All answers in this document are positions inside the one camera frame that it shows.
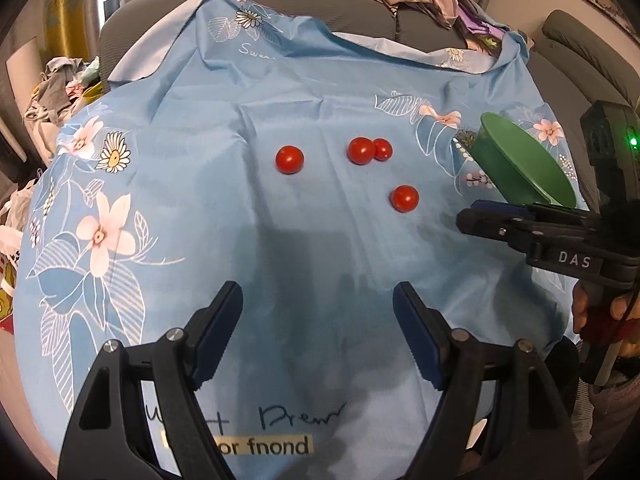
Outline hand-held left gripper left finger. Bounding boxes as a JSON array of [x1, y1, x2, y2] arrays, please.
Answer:
[[57, 281, 244, 480]]

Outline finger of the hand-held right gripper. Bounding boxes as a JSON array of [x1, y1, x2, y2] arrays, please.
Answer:
[[457, 208, 542, 256], [472, 201, 601, 231]]

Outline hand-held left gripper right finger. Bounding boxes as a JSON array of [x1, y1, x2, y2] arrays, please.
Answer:
[[392, 281, 583, 480]]

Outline green plastic bowl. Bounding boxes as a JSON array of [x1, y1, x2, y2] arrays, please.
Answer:
[[472, 112, 578, 208]]

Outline person's right hand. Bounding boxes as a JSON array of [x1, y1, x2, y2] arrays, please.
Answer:
[[571, 280, 640, 356]]

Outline grey armchair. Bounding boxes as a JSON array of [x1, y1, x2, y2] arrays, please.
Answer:
[[530, 9, 640, 111]]

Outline purple crumpled cloth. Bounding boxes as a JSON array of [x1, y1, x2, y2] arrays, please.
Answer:
[[455, 0, 513, 53]]

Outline white plastic bags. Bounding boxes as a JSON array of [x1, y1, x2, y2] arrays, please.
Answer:
[[0, 180, 41, 333]]

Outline blue floral blanket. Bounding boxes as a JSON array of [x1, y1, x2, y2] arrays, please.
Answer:
[[12, 0, 591, 480]]

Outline pile of crumpled clothes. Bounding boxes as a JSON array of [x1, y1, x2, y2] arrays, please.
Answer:
[[22, 55, 108, 126]]

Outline grey sofa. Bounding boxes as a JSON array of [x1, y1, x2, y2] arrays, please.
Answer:
[[97, 0, 546, 96]]

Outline yellow patterned curtain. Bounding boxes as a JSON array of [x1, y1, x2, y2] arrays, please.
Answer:
[[42, 0, 331, 61]]

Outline framed wall picture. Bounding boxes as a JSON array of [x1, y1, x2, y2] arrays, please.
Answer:
[[584, 0, 640, 36]]

